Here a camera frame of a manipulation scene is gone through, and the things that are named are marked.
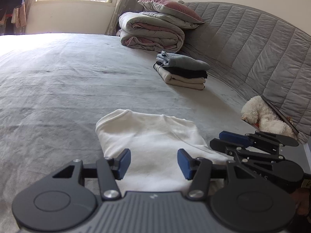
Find white cream sweatshirt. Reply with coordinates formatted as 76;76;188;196
95;109;228;194

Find hanging dark clothes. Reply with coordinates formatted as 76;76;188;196
1;0;24;35

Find person right hand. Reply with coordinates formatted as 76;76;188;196
291;188;310;216

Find white plush toy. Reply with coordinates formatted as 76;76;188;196
241;96;297;139

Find dark tablet device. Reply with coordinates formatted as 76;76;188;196
261;95;299;136

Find folded beige garment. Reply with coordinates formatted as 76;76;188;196
153;64;206;90

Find grey quilted headboard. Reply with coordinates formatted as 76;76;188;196
180;2;310;143

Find grey bed blanket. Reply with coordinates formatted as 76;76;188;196
1;34;255;232

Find folded black garment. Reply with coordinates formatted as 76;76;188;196
153;62;208;79

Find folded grey garment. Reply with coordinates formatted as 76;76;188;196
156;51;210;71

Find folded grey pink quilt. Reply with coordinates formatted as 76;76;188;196
118;11;185;54

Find pink grey pillow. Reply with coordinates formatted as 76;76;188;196
138;0;204;30

